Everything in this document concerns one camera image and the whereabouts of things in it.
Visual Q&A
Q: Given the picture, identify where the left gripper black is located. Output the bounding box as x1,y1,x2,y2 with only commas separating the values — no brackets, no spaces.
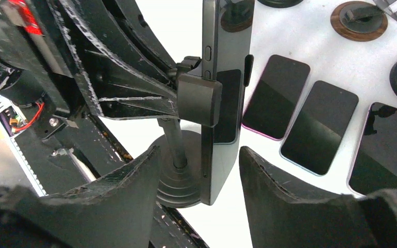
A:
0,1,178,137

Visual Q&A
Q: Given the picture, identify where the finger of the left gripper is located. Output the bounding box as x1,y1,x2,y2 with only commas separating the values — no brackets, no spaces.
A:
102,1,175,82

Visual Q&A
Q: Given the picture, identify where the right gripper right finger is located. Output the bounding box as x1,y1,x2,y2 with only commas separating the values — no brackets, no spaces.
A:
239,146,397,247

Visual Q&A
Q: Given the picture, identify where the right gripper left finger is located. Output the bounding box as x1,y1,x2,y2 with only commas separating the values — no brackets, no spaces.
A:
0,146,161,247

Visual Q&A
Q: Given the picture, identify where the small teal phone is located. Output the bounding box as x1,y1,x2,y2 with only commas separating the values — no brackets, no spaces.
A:
280,81,359,175

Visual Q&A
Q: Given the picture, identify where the black smartphone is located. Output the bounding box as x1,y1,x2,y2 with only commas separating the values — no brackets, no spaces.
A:
348,102,397,195

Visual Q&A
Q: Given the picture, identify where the black phone pink case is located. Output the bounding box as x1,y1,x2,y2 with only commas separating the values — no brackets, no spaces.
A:
242,55,311,140

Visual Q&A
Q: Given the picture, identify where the brown round phone stand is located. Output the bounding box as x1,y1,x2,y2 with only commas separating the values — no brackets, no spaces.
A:
330,1,397,42

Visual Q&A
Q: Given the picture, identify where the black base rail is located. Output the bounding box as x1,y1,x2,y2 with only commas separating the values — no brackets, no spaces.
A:
0,100,206,247

